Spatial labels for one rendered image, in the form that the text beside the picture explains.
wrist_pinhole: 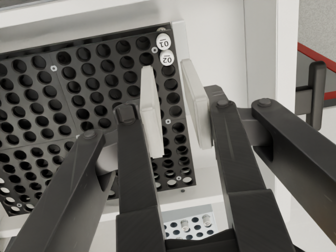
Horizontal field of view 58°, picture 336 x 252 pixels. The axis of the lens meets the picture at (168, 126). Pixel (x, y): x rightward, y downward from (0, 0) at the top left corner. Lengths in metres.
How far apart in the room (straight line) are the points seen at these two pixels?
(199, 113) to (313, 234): 0.58
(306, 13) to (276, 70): 1.05
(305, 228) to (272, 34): 0.48
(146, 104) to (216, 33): 0.21
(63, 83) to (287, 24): 0.20
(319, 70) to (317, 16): 1.04
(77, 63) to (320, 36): 1.17
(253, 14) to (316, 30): 1.04
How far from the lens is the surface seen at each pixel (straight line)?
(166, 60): 0.27
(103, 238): 0.63
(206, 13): 0.34
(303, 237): 0.70
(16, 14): 0.30
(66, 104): 0.31
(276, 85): 0.28
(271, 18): 0.28
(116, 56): 0.28
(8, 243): 0.45
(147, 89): 0.17
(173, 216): 0.54
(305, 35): 1.34
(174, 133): 0.31
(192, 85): 0.17
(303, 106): 0.32
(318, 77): 0.32
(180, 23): 0.33
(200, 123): 0.15
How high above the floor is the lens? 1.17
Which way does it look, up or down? 61 degrees down
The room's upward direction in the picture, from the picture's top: 173 degrees clockwise
